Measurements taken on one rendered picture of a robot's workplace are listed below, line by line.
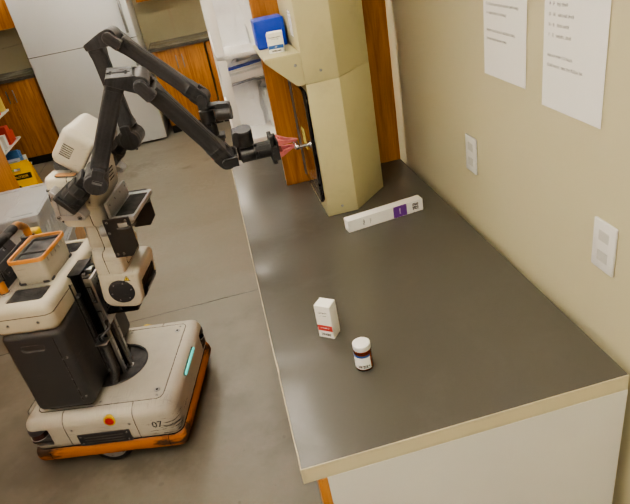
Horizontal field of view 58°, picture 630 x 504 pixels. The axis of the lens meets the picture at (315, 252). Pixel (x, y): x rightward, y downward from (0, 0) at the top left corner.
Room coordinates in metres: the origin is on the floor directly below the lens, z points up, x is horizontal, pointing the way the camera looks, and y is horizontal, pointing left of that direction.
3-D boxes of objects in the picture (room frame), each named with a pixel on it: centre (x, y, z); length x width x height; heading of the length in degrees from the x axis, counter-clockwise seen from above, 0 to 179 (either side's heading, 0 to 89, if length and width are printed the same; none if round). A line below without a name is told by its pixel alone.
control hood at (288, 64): (1.97, 0.00, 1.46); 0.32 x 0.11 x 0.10; 6
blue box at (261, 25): (2.05, 0.01, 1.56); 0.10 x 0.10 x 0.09; 6
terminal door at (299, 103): (1.98, -0.05, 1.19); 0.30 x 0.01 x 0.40; 6
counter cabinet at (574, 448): (1.81, -0.14, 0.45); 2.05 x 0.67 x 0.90; 6
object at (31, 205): (3.44, 1.79, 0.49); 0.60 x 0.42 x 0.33; 6
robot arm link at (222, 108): (2.24, 0.27, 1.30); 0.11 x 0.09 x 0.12; 85
